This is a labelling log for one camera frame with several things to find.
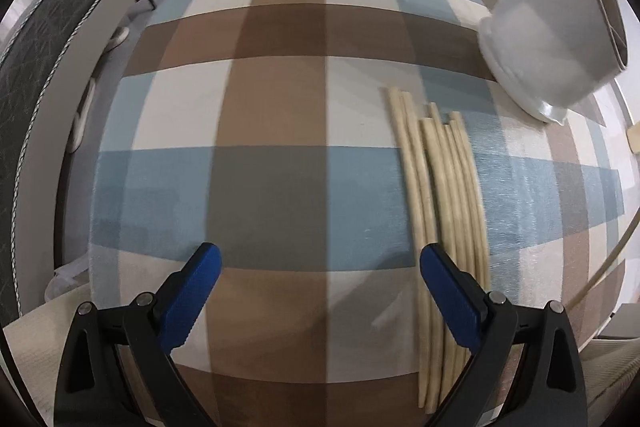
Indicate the checkered blue brown rug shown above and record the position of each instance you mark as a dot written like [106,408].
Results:
[275,107]

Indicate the beige ribbed cloth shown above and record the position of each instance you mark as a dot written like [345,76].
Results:
[607,372]

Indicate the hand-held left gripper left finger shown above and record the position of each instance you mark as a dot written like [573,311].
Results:
[192,297]

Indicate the white slipper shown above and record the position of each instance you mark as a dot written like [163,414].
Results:
[120,38]
[82,117]

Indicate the bundle of wooden chopsticks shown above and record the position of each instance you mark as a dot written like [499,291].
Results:
[430,167]

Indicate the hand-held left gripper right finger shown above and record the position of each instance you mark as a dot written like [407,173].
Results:
[450,302]

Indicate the grey quilted bed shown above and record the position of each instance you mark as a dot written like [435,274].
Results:
[35,82]

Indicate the beige textured cloth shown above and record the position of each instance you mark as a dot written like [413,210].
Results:
[35,357]

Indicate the white plastic bag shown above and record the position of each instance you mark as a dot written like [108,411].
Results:
[67,279]

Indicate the grey white utensil holder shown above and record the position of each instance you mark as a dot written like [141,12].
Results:
[540,32]

